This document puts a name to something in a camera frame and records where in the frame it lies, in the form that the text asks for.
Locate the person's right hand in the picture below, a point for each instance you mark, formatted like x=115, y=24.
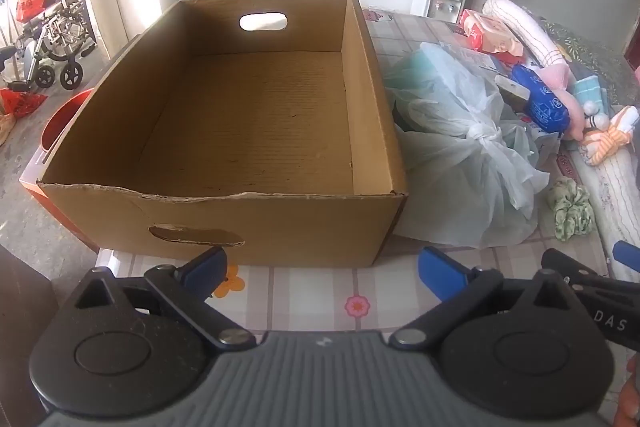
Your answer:
x=632, y=407

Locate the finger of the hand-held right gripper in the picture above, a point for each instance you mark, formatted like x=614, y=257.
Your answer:
x=629, y=256
x=580, y=274

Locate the white plastic bag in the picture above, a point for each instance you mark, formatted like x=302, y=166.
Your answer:
x=460, y=187

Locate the white striped rolled blanket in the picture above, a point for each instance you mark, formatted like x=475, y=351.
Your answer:
x=520, y=24

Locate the teal checked cloth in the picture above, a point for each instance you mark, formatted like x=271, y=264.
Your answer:
x=589, y=94

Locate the orange white box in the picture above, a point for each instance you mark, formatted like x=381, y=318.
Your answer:
x=45, y=202

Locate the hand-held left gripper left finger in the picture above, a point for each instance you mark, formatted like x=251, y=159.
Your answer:
x=205, y=269

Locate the checked floral bed mat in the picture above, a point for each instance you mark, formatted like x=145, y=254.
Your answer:
x=310, y=292

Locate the blue wipes packet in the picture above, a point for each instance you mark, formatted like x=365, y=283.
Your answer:
x=542, y=102

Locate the brown cardboard box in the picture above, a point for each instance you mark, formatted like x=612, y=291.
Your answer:
x=250, y=132

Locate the orange striped small doll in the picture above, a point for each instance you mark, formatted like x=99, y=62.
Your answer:
x=612, y=137

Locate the lidded red wet wipes pack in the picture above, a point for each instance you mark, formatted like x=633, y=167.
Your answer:
x=500, y=37

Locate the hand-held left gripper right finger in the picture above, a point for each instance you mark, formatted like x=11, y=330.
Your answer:
x=440, y=272

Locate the pale green plastic bag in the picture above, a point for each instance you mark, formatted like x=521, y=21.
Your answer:
x=440, y=77

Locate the wheelchair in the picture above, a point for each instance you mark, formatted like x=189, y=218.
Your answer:
x=60, y=37

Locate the pink plush toy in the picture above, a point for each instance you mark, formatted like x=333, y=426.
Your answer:
x=557, y=79

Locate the green scrunchie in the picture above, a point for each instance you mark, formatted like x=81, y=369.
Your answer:
x=570, y=209

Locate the red bucket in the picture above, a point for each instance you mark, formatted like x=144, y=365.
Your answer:
x=65, y=119

